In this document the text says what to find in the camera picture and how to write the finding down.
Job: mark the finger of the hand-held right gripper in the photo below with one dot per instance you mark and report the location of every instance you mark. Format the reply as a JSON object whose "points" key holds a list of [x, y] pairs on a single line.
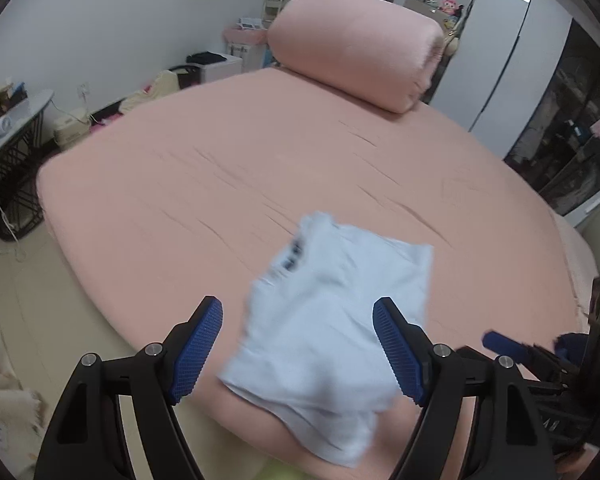
{"points": [[567, 347], [502, 342]]}

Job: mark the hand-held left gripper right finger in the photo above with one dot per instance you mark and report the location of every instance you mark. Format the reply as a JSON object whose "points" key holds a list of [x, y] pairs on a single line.
{"points": [[400, 355]]}

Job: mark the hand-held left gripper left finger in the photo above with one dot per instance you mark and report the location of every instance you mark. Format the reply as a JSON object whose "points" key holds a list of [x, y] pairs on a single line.
{"points": [[197, 350]]}

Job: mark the light blue shirt navy trim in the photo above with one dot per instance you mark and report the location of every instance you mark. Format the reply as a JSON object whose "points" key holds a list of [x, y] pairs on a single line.
{"points": [[320, 310]]}

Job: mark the pale pink pillow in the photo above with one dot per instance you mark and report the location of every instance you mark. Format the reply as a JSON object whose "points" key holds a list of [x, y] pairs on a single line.
{"points": [[575, 260]]}

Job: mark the pink bed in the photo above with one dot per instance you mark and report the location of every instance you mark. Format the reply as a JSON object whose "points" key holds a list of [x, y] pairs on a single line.
{"points": [[180, 185]]}

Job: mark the cream printed rug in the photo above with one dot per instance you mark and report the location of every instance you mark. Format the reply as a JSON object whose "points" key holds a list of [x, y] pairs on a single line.
{"points": [[5, 410]]}

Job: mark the dark glass wardrobe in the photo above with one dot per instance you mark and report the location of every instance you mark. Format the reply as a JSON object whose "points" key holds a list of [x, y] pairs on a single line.
{"points": [[570, 125]]}

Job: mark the white round appliance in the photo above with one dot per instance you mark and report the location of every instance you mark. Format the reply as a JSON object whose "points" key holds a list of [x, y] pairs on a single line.
{"points": [[71, 130]]}

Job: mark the pale yellow garment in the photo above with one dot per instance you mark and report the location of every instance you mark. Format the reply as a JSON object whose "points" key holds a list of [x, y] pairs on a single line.
{"points": [[152, 90]]}

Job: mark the white wardrobe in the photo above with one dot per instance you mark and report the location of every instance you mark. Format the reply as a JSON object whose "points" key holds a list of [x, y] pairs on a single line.
{"points": [[520, 60]]}

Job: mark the black folded cloth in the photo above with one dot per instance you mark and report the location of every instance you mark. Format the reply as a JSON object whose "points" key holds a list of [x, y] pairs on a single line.
{"points": [[205, 57]]}

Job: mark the white cabinet pink cover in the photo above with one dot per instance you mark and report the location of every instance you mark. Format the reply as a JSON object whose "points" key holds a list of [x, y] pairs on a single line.
{"points": [[245, 47]]}

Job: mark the pink rolled quilt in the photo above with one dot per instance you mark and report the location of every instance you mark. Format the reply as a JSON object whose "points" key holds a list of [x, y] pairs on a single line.
{"points": [[355, 45]]}

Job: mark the pink plush toy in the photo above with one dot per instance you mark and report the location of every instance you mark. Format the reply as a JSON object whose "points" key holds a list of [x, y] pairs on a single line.
{"points": [[448, 6]]}

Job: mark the beige cabinet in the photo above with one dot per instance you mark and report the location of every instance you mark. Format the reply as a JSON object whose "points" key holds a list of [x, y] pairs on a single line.
{"points": [[425, 2]]}

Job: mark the white wall outlet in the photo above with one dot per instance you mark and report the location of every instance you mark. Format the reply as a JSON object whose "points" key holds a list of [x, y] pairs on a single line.
{"points": [[83, 89]]}

